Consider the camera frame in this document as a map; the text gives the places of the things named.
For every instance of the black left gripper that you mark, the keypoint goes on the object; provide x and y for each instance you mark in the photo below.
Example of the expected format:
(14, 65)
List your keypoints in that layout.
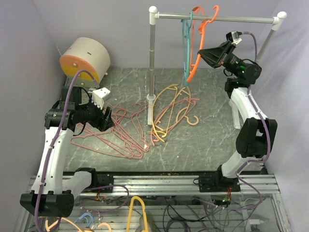
(99, 122)

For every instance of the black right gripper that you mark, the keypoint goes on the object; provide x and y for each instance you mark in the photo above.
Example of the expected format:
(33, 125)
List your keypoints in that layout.
(214, 56)

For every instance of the orange plastic hanger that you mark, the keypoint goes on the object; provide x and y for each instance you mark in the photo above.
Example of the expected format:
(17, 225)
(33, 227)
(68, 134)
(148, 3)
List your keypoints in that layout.
(202, 31)

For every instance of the teal plastic hanger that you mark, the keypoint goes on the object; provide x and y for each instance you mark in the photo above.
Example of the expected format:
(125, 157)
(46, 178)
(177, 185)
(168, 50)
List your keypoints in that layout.
(186, 40)

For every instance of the peach plastic hanger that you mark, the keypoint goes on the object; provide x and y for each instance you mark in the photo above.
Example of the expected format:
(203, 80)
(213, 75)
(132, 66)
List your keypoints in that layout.
(183, 93)

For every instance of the pink plastic hanger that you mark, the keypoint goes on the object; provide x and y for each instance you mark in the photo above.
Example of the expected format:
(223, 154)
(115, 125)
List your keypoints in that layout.
(181, 112)

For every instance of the yellow plastic hanger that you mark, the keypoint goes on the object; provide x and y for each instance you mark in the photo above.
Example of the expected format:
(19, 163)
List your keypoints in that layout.
(166, 97)

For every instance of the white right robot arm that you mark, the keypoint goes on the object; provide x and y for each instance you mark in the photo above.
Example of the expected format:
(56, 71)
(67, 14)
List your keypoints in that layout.
(256, 131)

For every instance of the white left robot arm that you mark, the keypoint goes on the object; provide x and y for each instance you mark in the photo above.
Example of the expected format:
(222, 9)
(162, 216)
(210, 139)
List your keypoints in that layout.
(50, 194)

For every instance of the beige round drawer cabinet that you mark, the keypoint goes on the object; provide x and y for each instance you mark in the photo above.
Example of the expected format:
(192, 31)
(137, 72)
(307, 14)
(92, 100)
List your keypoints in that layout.
(86, 54)

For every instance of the silver clothes rack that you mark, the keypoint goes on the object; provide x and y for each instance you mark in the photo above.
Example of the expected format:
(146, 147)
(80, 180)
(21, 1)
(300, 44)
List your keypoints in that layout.
(155, 15)

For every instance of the blue hanger below table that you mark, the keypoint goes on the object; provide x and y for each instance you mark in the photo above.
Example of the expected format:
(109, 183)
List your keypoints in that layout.
(88, 217)

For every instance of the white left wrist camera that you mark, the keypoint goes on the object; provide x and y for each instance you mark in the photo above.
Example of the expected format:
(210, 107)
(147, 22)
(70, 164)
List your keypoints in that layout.
(99, 96)

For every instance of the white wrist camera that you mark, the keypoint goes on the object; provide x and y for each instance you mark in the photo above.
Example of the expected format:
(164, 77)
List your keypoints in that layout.
(99, 96)
(234, 37)

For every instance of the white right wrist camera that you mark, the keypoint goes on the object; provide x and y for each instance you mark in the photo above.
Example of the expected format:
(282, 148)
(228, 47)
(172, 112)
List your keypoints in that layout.
(234, 37)

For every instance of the aluminium mounting rail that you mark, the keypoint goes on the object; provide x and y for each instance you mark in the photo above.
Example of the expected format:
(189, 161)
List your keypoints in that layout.
(184, 185)

